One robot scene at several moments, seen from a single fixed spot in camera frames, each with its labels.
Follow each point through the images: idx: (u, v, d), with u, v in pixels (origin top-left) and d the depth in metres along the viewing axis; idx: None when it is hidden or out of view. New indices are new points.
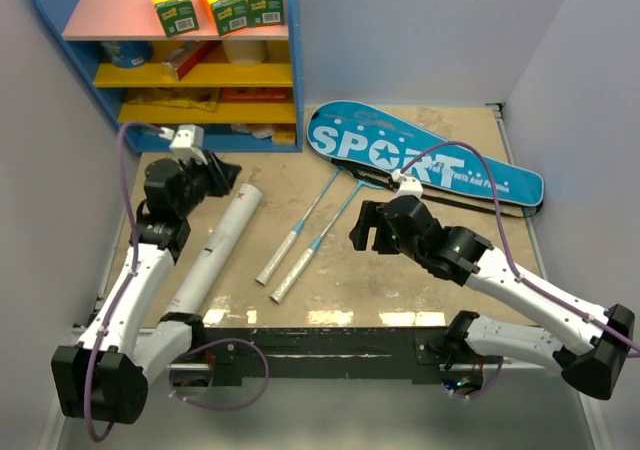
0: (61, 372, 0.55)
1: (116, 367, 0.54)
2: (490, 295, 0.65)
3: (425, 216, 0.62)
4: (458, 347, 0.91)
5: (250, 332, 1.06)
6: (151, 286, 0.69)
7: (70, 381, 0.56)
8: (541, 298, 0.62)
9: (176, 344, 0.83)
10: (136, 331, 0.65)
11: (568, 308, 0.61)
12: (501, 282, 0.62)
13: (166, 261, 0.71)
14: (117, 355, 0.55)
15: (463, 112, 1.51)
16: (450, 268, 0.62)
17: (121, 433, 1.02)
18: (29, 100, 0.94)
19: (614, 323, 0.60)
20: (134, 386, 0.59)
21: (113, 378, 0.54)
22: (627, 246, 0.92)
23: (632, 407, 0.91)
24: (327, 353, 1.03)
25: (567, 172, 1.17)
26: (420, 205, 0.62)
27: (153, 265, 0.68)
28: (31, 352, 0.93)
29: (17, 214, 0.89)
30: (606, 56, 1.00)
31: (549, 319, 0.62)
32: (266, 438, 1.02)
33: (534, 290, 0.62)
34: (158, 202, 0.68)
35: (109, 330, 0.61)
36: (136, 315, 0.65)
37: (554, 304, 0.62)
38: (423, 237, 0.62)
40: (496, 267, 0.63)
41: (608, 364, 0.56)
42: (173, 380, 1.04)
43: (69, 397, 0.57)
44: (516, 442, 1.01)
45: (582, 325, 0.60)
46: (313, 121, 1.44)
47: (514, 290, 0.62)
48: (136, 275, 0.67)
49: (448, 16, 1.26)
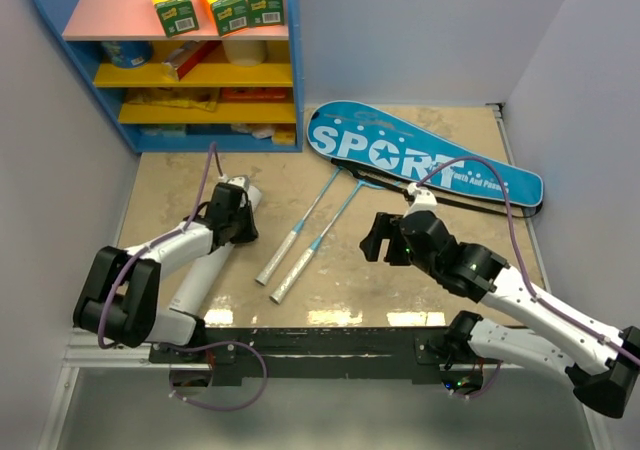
0: (101, 265, 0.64)
1: (148, 273, 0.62)
2: (505, 313, 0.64)
3: (442, 233, 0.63)
4: (458, 347, 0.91)
5: (250, 332, 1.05)
6: (189, 249, 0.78)
7: (102, 278, 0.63)
8: (557, 318, 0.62)
9: (178, 327, 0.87)
10: (165, 269, 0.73)
11: (583, 329, 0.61)
12: (518, 302, 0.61)
13: (205, 241, 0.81)
14: (150, 264, 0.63)
15: (464, 113, 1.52)
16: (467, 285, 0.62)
17: (121, 434, 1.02)
18: (28, 100, 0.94)
19: (629, 343, 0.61)
20: (147, 312, 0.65)
21: (139, 282, 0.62)
22: (626, 245, 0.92)
23: (632, 407, 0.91)
24: (327, 353, 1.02)
25: (566, 172, 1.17)
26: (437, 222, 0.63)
27: (198, 233, 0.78)
28: (30, 352, 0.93)
29: (17, 214, 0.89)
30: (606, 55, 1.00)
31: (565, 339, 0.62)
32: (266, 438, 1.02)
33: (551, 311, 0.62)
34: (218, 203, 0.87)
35: (151, 250, 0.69)
36: (173, 257, 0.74)
37: (570, 325, 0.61)
38: (440, 254, 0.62)
40: (512, 287, 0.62)
41: (624, 386, 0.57)
42: (173, 380, 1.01)
43: (90, 296, 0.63)
44: (515, 442, 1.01)
45: (598, 345, 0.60)
46: (313, 121, 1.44)
47: (532, 311, 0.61)
48: (183, 232, 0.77)
49: (448, 15, 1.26)
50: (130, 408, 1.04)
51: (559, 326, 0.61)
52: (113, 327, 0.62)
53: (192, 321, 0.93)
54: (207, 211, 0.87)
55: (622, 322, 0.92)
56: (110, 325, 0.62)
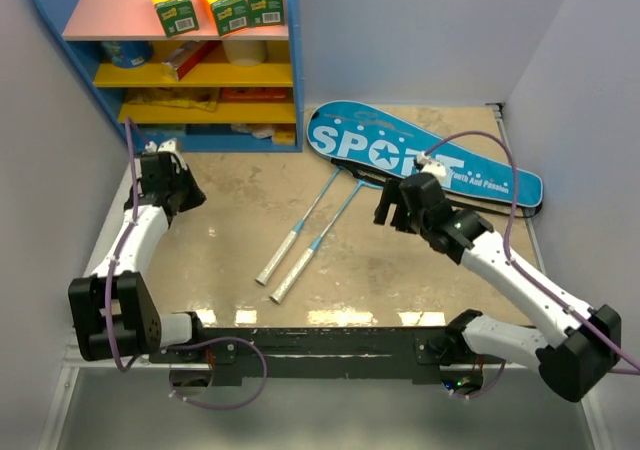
0: (79, 299, 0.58)
1: (133, 287, 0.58)
2: (484, 275, 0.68)
3: (436, 193, 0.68)
4: (456, 341, 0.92)
5: (251, 332, 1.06)
6: (151, 235, 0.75)
7: (89, 310, 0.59)
8: (529, 285, 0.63)
9: (177, 324, 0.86)
10: (142, 267, 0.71)
11: (551, 298, 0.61)
12: (492, 262, 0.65)
13: (159, 220, 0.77)
14: (133, 277, 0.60)
15: (464, 112, 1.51)
16: (447, 243, 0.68)
17: (120, 434, 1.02)
18: (28, 101, 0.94)
19: (596, 319, 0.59)
20: (148, 317, 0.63)
21: (132, 297, 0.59)
22: (625, 245, 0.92)
23: (632, 407, 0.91)
24: (327, 353, 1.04)
25: (566, 173, 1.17)
26: (434, 184, 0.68)
27: (151, 217, 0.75)
28: (30, 352, 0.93)
29: (17, 215, 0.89)
30: (606, 56, 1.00)
31: (532, 305, 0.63)
32: (266, 438, 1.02)
33: (523, 276, 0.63)
34: (151, 174, 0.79)
35: (121, 260, 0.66)
36: (141, 255, 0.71)
37: (538, 291, 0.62)
38: (430, 212, 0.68)
40: (490, 249, 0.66)
41: (575, 353, 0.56)
42: (173, 380, 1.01)
43: (87, 330, 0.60)
44: (516, 442, 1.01)
45: (562, 315, 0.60)
46: (313, 121, 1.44)
47: (504, 274, 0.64)
48: (137, 225, 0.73)
49: (448, 16, 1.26)
50: (130, 408, 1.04)
51: (525, 289, 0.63)
52: (129, 343, 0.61)
53: (189, 316, 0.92)
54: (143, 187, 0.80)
55: (623, 323, 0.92)
56: (124, 345, 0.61)
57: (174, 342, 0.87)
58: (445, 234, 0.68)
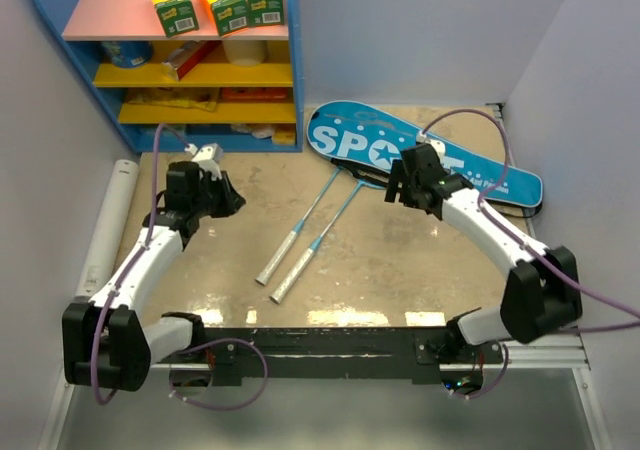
0: (71, 326, 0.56)
1: (124, 324, 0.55)
2: (460, 227, 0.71)
3: (428, 155, 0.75)
4: (454, 336, 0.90)
5: (251, 332, 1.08)
6: (161, 262, 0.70)
7: (79, 338, 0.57)
8: (492, 226, 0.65)
9: (176, 336, 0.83)
10: (143, 299, 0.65)
11: (510, 236, 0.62)
12: (464, 209, 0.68)
13: (175, 243, 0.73)
14: (127, 312, 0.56)
15: (464, 112, 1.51)
16: (430, 199, 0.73)
17: (120, 434, 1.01)
18: (28, 100, 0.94)
19: (552, 257, 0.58)
20: (139, 354, 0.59)
21: (122, 334, 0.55)
22: (625, 245, 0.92)
23: (631, 407, 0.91)
24: (327, 353, 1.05)
25: (565, 173, 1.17)
26: (427, 148, 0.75)
27: (163, 243, 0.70)
28: (30, 353, 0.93)
29: (16, 214, 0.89)
30: (606, 56, 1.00)
31: (493, 245, 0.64)
32: (266, 438, 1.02)
33: (490, 220, 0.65)
34: (176, 190, 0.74)
35: (121, 292, 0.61)
36: (145, 285, 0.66)
37: (501, 232, 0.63)
38: (420, 170, 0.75)
40: (466, 200, 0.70)
41: (523, 281, 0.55)
42: (173, 380, 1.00)
43: (73, 358, 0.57)
44: (516, 442, 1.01)
45: (517, 249, 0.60)
46: (313, 121, 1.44)
47: (472, 218, 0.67)
48: (148, 249, 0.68)
49: (447, 16, 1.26)
50: (129, 409, 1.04)
51: (489, 230, 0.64)
52: (112, 379, 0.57)
53: (190, 321, 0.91)
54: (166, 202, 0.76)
55: (623, 323, 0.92)
56: (106, 380, 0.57)
57: (173, 351, 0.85)
58: (430, 191, 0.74)
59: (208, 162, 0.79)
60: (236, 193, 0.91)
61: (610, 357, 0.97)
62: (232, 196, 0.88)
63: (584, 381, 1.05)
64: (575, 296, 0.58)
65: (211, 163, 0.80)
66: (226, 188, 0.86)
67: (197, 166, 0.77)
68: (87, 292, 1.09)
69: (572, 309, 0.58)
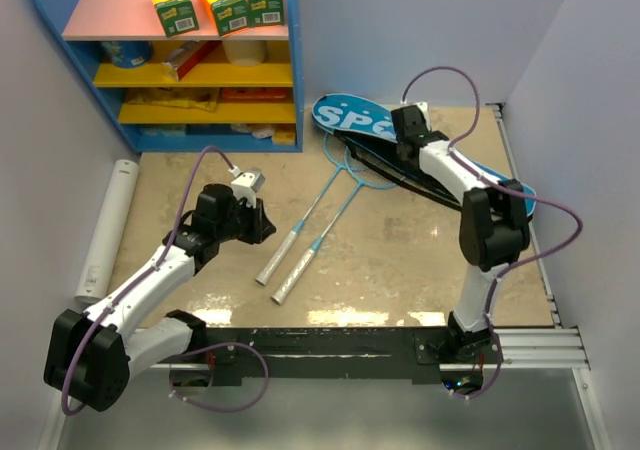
0: (59, 333, 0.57)
1: (107, 346, 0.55)
2: (433, 172, 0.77)
3: (413, 113, 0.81)
4: (455, 335, 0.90)
5: (251, 332, 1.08)
6: (168, 284, 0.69)
7: (63, 346, 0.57)
8: (457, 166, 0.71)
9: (171, 343, 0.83)
10: (137, 322, 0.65)
11: (470, 172, 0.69)
12: (435, 154, 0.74)
13: (187, 269, 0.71)
14: (113, 335, 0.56)
15: (464, 112, 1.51)
16: (411, 152, 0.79)
17: (120, 433, 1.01)
18: (28, 101, 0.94)
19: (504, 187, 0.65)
20: (116, 375, 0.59)
21: (101, 357, 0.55)
22: (623, 245, 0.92)
23: (629, 407, 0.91)
24: (327, 353, 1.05)
25: (563, 173, 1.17)
26: (413, 107, 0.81)
27: (174, 266, 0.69)
28: (31, 352, 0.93)
29: (17, 214, 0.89)
30: (606, 56, 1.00)
31: (456, 183, 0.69)
32: (267, 438, 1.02)
33: (456, 161, 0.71)
34: (204, 213, 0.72)
35: (115, 310, 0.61)
36: (144, 306, 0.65)
37: (462, 169, 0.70)
38: (405, 126, 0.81)
40: (437, 147, 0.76)
41: (472, 201, 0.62)
42: (173, 380, 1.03)
43: (54, 363, 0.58)
44: (516, 442, 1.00)
45: (475, 181, 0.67)
46: (320, 101, 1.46)
47: (440, 161, 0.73)
48: (157, 270, 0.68)
49: (447, 15, 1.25)
50: (129, 409, 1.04)
51: (452, 169, 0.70)
52: (82, 394, 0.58)
53: (186, 324, 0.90)
54: (193, 219, 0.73)
55: (624, 324, 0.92)
56: (77, 393, 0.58)
57: (168, 356, 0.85)
58: (412, 144, 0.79)
59: (244, 189, 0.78)
60: (266, 221, 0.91)
61: (610, 357, 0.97)
62: (262, 224, 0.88)
63: (584, 381, 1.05)
64: (523, 223, 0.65)
65: (249, 191, 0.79)
66: (258, 216, 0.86)
67: (232, 195, 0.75)
68: (87, 292, 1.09)
69: (522, 236, 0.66)
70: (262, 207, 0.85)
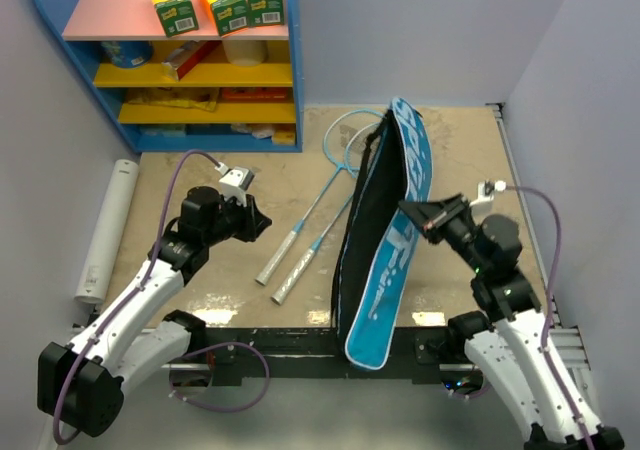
0: (45, 365, 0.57)
1: (94, 379, 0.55)
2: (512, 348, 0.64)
3: (513, 256, 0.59)
4: (454, 334, 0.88)
5: (251, 332, 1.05)
6: (156, 303, 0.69)
7: (51, 380, 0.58)
8: (552, 379, 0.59)
9: (169, 351, 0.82)
10: (124, 348, 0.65)
11: (567, 401, 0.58)
12: (525, 343, 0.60)
13: (176, 282, 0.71)
14: (99, 367, 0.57)
15: (464, 112, 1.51)
16: (489, 306, 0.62)
17: (119, 433, 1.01)
18: (28, 99, 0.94)
19: (598, 438, 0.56)
20: (108, 402, 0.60)
21: (89, 389, 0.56)
22: (624, 245, 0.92)
23: (629, 407, 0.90)
24: (326, 353, 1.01)
25: (563, 173, 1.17)
26: (517, 247, 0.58)
27: (161, 283, 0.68)
28: (31, 352, 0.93)
29: (17, 213, 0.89)
30: (605, 55, 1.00)
31: (544, 399, 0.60)
32: (266, 438, 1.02)
33: (550, 369, 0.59)
34: (188, 222, 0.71)
35: (100, 340, 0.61)
36: (131, 330, 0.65)
37: (558, 388, 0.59)
38: (491, 270, 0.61)
40: (530, 327, 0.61)
41: None
42: (173, 380, 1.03)
43: (45, 394, 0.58)
44: (516, 442, 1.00)
45: (570, 421, 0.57)
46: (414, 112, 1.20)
47: (532, 360, 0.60)
48: (143, 290, 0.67)
49: (447, 15, 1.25)
50: (129, 408, 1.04)
51: (547, 384, 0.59)
52: (75, 420, 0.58)
53: (183, 328, 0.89)
54: (178, 227, 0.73)
55: (624, 323, 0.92)
56: (70, 419, 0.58)
57: (171, 356, 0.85)
58: (490, 295, 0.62)
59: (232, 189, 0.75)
60: (262, 214, 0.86)
61: (610, 356, 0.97)
62: (256, 220, 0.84)
63: (584, 382, 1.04)
64: None
65: (238, 191, 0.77)
66: (253, 215, 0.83)
67: (218, 199, 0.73)
68: (87, 292, 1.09)
69: None
70: (254, 203, 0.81)
